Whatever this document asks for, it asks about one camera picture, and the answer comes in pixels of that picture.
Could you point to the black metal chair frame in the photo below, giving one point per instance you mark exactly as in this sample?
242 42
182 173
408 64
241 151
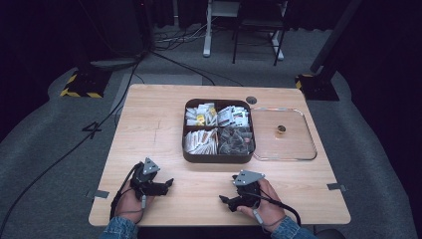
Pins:
257 23

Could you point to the pile of white yellow packets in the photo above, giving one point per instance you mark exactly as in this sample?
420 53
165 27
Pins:
200 114

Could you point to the black stand with striped base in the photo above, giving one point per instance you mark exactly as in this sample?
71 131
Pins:
318 87
86 83

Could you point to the white desk leg frame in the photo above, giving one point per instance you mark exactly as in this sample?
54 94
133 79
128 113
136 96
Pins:
208 36

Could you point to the grey tape piece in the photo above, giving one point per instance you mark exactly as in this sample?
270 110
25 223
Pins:
101 194
335 187

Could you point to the pile of white red packets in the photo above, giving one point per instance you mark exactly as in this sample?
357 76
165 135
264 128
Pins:
234 116

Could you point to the person's left hand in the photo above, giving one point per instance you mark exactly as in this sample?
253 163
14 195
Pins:
127 207

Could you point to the pile of white brown sachets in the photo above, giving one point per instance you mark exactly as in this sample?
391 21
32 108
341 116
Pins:
200 142

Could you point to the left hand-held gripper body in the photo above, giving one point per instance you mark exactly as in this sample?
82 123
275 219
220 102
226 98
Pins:
146 184

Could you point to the person's right hand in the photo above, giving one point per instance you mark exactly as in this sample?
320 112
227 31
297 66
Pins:
270 205

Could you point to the round grey table grommet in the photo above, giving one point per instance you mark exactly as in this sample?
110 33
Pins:
251 100

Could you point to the dark brown compartment box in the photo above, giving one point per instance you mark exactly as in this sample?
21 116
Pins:
217 158

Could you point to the pile of clear grey tea bags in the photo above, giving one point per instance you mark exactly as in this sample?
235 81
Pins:
236 141

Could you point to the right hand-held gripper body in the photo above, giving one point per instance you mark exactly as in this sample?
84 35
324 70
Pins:
248 192

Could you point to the clear lid with gold knob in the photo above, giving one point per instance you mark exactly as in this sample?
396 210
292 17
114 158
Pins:
292 146

